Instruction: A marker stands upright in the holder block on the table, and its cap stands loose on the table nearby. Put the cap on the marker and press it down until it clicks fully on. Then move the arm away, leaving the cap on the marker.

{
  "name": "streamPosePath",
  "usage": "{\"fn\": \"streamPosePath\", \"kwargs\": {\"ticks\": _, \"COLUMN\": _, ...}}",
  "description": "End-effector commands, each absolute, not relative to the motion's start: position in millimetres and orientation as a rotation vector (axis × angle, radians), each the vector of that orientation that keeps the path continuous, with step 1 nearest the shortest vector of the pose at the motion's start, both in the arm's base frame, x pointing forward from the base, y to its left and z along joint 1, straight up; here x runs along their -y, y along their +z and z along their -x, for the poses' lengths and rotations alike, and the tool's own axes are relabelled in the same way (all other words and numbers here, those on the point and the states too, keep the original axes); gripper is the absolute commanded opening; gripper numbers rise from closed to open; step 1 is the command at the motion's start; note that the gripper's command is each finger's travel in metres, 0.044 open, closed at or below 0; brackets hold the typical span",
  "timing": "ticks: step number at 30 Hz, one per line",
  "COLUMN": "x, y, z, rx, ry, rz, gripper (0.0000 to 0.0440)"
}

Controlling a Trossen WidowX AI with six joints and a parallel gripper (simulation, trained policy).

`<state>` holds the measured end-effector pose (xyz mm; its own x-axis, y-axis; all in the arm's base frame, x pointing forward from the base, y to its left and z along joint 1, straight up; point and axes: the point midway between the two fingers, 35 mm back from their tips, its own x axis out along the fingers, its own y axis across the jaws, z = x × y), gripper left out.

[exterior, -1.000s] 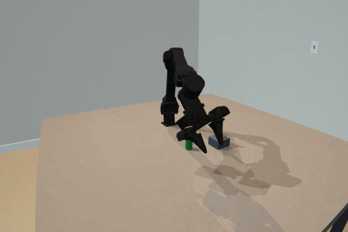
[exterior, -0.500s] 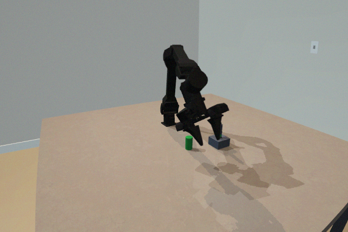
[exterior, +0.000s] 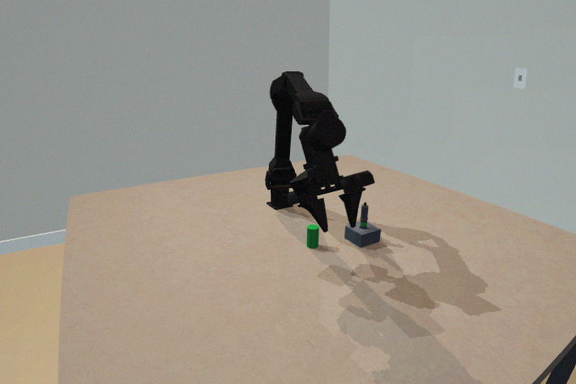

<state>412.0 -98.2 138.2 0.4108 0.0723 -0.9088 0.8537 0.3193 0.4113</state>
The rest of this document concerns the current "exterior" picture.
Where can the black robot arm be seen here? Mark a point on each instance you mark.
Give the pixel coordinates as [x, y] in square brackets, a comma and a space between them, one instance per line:
[291, 95]

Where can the dark grey marker with green band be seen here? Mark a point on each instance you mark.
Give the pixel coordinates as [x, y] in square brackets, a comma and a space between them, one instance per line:
[364, 213]

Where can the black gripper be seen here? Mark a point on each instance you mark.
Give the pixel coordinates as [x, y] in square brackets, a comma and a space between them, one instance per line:
[352, 186]

